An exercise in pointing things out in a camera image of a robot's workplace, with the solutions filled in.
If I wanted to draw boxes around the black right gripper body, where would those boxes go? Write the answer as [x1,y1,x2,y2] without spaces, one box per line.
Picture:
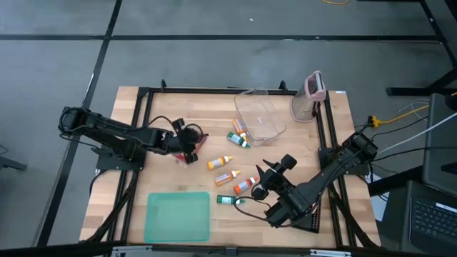
[251,154,298,201]

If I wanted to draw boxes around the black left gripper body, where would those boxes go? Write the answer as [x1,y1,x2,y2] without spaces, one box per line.
[161,118,199,165]

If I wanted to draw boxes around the red popcorn package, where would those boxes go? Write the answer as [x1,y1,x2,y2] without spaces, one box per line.
[169,132,209,167]

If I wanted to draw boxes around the red food colour bottle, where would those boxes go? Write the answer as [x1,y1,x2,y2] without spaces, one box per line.
[233,176,259,196]

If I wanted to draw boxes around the yellow food colour bottle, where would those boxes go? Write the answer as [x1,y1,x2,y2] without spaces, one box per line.
[207,155,234,171]

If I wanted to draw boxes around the orange food colour bottle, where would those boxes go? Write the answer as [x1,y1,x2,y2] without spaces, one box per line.
[232,118,248,141]
[214,169,241,187]

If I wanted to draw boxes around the light green food colour bottle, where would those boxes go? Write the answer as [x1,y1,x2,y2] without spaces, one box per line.
[226,131,251,149]

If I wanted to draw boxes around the dark green food colour bottle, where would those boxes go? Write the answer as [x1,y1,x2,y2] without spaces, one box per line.
[216,194,246,206]

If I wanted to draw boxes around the clear plastic container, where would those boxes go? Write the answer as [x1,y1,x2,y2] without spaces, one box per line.
[233,88,288,147]

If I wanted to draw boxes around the black rectangular tray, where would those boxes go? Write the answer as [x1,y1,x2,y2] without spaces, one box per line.
[303,208,321,235]

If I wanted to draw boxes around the teal plastic bin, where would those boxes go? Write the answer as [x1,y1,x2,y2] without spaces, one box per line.
[144,191,211,244]

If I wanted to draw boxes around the black floor stand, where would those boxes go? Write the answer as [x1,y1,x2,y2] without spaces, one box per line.
[386,0,457,97]

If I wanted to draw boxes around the dark laptop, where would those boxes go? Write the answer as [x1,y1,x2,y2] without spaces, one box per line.
[408,195,457,256]

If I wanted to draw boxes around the black chair leg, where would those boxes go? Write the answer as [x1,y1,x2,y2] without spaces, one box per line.
[0,144,29,172]

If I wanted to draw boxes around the dark grey equipment case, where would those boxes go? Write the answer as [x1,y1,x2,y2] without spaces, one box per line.
[422,93,457,197]

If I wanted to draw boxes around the black aluminium table frame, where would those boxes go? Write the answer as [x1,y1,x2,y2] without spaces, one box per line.
[80,79,381,251]

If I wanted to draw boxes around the pink-handled metal box grater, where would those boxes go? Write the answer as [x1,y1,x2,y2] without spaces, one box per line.
[289,70,328,124]

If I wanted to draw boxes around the yellow floor cable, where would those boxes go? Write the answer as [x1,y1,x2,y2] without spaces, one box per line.
[378,104,431,125]

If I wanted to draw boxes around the white floor cable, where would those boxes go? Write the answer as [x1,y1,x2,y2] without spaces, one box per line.
[376,111,457,155]

